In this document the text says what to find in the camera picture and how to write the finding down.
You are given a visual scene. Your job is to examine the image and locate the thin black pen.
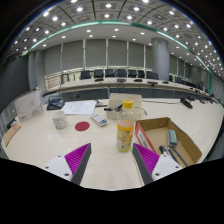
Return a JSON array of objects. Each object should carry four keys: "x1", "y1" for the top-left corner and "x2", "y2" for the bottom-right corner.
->
[{"x1": 95, "y1": 99, "x2": 108, "y2": 108}]

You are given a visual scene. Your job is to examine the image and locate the black conference microphone unit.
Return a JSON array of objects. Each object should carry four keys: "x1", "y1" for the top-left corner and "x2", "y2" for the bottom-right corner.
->
[{"x1": 46, "y1": 95, "x2": 66, "y2": 111}]

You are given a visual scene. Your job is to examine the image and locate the white printed carton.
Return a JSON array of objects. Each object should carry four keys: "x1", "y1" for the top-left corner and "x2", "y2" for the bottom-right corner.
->
[{"x1": 13, "y1": 88, "x2": 45, "y2": 123}]

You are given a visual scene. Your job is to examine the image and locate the white compartment organizer box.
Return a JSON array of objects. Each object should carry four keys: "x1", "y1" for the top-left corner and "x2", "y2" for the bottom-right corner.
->
[{"x1": 105, "y1": 92, "x2": 144, "y2": 121}]

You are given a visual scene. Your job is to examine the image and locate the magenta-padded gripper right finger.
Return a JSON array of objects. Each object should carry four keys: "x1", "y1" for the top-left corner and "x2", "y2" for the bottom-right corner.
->
[{"x1": 132, "y1": 142, "x2": 184, "y2": 186}]

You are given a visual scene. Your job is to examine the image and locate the yellow-capped clear drink bottle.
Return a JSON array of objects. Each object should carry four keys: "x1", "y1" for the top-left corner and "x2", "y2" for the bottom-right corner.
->
[{"x1": 116, "y1": 99, "x2": 137, "y2": 153}]

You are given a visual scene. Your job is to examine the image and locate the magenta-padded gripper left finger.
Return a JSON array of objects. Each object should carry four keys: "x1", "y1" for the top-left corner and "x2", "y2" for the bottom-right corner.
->
[{"x1": 43, "y1": 142, "x2": 93, "y2": 186}]

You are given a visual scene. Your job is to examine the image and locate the black tabletop microphone base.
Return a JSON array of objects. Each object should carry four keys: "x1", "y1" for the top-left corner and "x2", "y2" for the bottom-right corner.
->
[{"x1": 179, "y1": 97, "x2": 194, "y2": 110}]

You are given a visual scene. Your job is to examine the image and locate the black desk microphones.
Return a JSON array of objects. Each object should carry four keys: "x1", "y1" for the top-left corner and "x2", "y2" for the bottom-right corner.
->
[{"x1": 94, "y1": 77, "x2": 169, "y2": 85}]

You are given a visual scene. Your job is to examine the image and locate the printed white paper sheet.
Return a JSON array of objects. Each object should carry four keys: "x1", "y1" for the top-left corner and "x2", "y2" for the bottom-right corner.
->
[{"x1": 60, "y1": 99, "x2": 98, "y2": 116}]

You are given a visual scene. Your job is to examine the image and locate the round ceiling lights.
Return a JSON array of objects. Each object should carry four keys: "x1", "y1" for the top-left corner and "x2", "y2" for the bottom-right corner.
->
[{"x1": 13, "y1": 0, "x2": 224, "y2": 73}]

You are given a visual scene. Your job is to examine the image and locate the long curved conference desk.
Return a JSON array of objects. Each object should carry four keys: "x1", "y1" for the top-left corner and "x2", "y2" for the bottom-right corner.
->
[{"x1": 44, "y1": 77, "x2": 218, "y2": 103}]

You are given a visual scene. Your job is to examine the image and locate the open brown cardboard box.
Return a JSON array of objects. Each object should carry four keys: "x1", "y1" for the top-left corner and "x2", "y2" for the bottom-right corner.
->
[{"x1": 134, "y1": 116, "x2": 203, "y2": 168}]

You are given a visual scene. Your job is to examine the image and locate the black markers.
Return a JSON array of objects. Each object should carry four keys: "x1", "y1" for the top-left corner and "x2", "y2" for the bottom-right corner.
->
[{"x1": 103, "y1": 103, "x2": 124, "y2": 113}]

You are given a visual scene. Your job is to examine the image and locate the white remote control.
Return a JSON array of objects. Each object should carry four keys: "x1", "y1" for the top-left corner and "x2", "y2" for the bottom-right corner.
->
[{"x1": 90, "y1": 113, "x2": 109, "y2": 128}]

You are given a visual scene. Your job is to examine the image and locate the flat round red coaster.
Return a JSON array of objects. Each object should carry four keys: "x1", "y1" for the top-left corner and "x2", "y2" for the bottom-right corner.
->
[{"x1": 74, "y1": 121, "x2": 91, "y2": 132}]

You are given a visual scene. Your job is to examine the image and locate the green whiteboard eraser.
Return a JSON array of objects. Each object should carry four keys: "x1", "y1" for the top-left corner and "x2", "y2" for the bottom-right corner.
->
[{"x1": 167, "y1": 129, "x2": 179, "y2": 148}]

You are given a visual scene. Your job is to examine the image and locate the white patterned cup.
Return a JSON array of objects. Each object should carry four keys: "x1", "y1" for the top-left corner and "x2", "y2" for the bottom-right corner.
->
[{"x1": 51, "y1": 110, "x2": 69, "y2": 130}]

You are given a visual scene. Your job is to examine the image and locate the brown cardboard piece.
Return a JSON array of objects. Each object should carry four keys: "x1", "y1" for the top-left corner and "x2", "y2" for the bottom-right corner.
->
[{"x1": 1, "y1": 121, "x2": 22, "y2": 148}]

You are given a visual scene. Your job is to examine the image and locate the grey round column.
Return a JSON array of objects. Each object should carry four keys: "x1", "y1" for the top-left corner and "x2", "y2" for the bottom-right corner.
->
[{"x1": 151, "y1": 37, "x2": 171, "y2": 82}]

